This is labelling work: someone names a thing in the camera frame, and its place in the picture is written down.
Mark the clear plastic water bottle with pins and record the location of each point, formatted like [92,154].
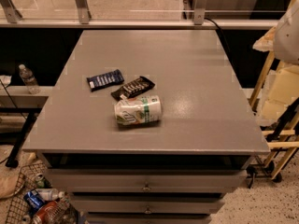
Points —
[28,79]

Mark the black snack wrapper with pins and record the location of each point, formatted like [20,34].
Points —
[133,88]

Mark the middle grey drawer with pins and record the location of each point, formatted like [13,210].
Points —
[147,204]

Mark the green soda can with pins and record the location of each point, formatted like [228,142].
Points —
[41,181]

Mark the plastic bottle in basket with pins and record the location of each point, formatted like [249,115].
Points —
[50,194]

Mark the blue snack bag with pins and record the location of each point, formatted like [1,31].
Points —
[34,200]

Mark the metal railing frame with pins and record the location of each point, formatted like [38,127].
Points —
[228,14]

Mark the grey side bench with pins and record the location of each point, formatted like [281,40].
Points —
[18,101]

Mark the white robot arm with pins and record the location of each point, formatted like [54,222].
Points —
[286,39]

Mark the white green 7up can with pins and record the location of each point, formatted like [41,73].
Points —
[139,110]

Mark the blue snack wrapper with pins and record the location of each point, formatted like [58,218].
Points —
[105,80]

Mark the red soda can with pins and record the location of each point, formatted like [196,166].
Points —
[40,215]

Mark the grey drawer cabinet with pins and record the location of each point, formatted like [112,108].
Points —
[147,127]

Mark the wire mesh basket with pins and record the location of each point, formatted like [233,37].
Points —
[19,211]

